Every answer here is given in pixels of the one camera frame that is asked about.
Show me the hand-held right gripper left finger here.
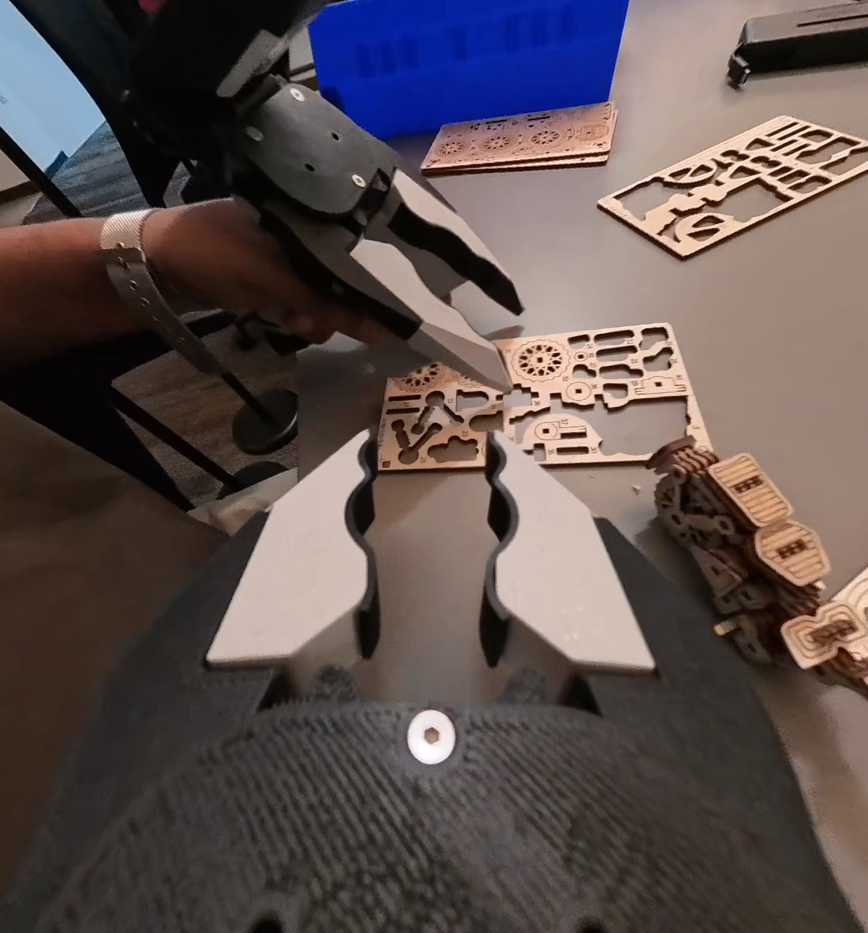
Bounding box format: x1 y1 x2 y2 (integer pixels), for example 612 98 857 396
206 429 380 688

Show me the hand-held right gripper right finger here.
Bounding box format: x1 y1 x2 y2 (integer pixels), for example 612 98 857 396
479 432 658 692

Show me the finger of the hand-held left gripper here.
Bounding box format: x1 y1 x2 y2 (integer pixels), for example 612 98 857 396
350 232 516 396
389 170 527 319

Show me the wooden puzzle model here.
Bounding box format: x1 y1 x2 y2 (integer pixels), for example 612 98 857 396
648 437 868 675

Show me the wooden puzzle sheet with gears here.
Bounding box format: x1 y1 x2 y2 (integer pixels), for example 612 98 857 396
377 323 713 475

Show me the person's left forearm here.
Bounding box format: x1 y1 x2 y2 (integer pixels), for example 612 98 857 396
0 217 114 340

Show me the person's left hand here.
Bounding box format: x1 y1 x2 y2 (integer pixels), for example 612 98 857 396
142 198 380 349

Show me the brown wooden sheet stack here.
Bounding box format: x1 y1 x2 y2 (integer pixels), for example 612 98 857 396
421 101 618 177

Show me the punched-out wooden puzzle sheet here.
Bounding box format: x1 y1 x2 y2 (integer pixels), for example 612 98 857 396
597 115 868 261

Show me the black floor stand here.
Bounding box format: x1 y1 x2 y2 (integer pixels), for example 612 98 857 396
0 95 300 511

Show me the blue plastic bin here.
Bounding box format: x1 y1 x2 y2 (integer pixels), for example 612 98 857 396
308 0 631 141

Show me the silver mesh wristwatch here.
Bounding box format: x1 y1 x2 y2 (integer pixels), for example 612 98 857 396
100 207 220 376

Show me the long black power brick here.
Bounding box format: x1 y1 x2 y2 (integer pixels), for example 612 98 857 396
727 0 868 88

